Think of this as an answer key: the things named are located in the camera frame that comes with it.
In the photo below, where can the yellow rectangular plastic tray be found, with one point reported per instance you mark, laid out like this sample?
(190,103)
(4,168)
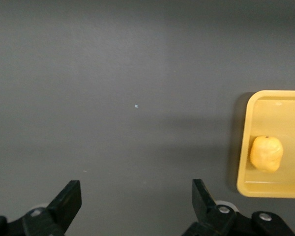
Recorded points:
(280,118)

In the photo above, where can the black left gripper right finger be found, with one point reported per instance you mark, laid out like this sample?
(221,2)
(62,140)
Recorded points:
(206,211)

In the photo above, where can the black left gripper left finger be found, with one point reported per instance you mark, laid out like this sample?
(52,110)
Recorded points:
(61,209)

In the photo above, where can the dark grey table mat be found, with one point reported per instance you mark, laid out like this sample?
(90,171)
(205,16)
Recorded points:
(113,98)

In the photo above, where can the yellow potato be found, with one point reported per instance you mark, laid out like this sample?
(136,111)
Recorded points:
(266,153)

